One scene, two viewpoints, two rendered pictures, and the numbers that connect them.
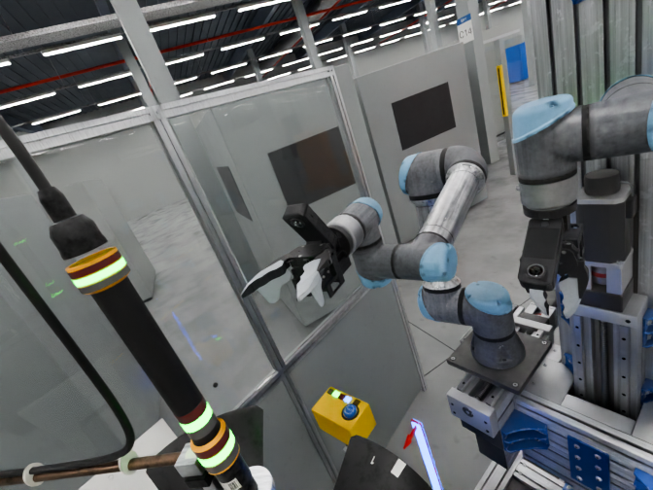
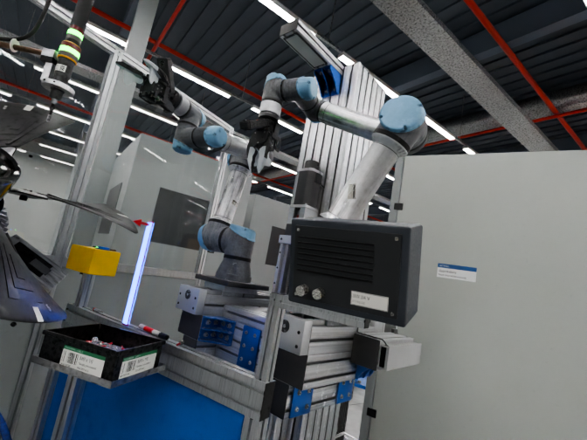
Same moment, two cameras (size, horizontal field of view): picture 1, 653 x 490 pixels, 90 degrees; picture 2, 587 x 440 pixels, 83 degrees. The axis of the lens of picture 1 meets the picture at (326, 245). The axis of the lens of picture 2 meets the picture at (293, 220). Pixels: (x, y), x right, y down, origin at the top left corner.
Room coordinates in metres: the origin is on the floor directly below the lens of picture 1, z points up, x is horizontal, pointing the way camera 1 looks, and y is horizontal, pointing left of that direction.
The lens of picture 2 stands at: (-0.64, -0.18, 1.11)
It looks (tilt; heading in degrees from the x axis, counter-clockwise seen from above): 9 degrees up; 344
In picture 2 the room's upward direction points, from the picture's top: 10 degrees clockwise
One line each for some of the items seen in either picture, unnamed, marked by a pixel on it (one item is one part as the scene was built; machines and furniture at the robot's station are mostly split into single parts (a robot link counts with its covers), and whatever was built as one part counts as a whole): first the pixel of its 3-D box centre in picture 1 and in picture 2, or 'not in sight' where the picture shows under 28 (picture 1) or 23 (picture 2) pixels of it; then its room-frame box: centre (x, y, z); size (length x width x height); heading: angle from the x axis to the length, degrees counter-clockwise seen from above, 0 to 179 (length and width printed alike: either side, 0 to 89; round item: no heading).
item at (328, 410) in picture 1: (344, 417); (93, 262); (0.77, 0.13, 1.02); 0.16 x 0.10 x 0.11; 41
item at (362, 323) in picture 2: not in sight; (315, 309); (0.07, -0.48, 1.04); 0.24 x 0.03 x 0.03; 41
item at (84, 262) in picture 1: (100, 270); not in sight; (0.31, 0.21, 1.80); 0.04 x 0.04 x 0.03
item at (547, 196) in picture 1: (545, 190); (269, 112); (0.47, -0.35, 1.65); 0.08 x 0.08 x 0.05
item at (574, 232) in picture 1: (552, 233); (266, 134); (0.47, -0.36, 1.57); 0.09 x 0.08 x 0.12; 131
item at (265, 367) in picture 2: not in sight; (272, 335); (0.14, -0.41, 0.96); 0.03 x 0.03 x 0.20; 41
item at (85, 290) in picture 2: not in sight; (85, 289); (0.77, 0.13, 0.92); 0.03 x 0.03 x 0.12; 41
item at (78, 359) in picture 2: not in sight; (104, 350); (0.31, -0.05, 0.85); 0.22 x 0.17 x 0.07; 57
